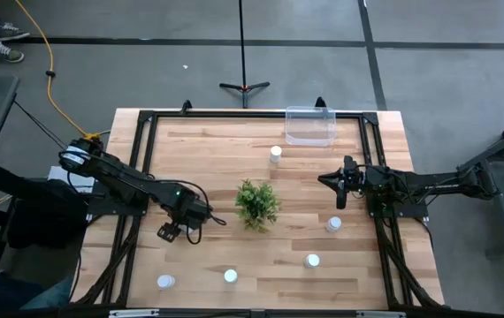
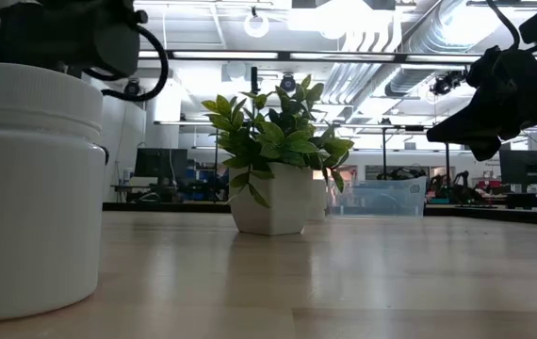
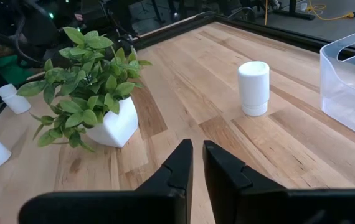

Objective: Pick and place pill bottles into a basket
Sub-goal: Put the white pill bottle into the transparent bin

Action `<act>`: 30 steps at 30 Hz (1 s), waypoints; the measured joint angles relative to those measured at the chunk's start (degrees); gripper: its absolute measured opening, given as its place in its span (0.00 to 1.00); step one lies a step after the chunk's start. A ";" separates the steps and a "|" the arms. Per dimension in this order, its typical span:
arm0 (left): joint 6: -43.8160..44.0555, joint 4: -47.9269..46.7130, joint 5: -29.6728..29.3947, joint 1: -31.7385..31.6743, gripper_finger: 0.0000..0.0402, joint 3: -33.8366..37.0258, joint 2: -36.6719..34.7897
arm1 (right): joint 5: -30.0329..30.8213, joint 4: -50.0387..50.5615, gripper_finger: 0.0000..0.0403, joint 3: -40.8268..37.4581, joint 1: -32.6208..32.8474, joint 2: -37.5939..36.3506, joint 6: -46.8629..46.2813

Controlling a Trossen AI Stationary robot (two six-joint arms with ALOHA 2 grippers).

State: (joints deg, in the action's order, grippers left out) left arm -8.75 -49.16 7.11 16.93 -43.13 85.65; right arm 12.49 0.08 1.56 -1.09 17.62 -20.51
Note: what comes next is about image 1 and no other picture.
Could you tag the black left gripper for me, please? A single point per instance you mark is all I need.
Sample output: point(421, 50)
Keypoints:
point(190, 211)

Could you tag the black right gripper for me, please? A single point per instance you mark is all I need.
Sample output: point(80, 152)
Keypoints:
point(353, 181)

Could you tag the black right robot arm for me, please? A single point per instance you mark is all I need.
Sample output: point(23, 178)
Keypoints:
point(433, 185)

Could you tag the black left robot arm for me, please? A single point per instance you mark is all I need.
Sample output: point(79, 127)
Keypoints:
point(119, 174)

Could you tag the clear plastic basket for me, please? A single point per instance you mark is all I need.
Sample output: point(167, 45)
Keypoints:
point(309, 128)

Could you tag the black clamp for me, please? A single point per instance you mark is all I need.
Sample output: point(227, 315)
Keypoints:
point(185, 105)
point(320, 102)

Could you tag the green plant in white pot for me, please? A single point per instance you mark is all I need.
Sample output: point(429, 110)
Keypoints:
point(256, 205)

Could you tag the white box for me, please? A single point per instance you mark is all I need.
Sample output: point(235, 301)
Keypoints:
point(73, 179)

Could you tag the yellow power plug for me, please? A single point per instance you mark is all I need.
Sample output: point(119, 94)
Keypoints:
point(93, 137)

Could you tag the black bag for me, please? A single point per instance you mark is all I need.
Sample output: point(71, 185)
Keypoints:
point(44, 216)

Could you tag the black tripod stand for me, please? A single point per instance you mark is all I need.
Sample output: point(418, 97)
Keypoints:
point(243, 44)

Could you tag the person's shoe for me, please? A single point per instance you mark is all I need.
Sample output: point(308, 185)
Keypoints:
point(8, 52)
point(9, 32)

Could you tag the silver bracket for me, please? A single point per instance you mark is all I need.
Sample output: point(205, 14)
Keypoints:
point(380, 314)
point(133, 313)

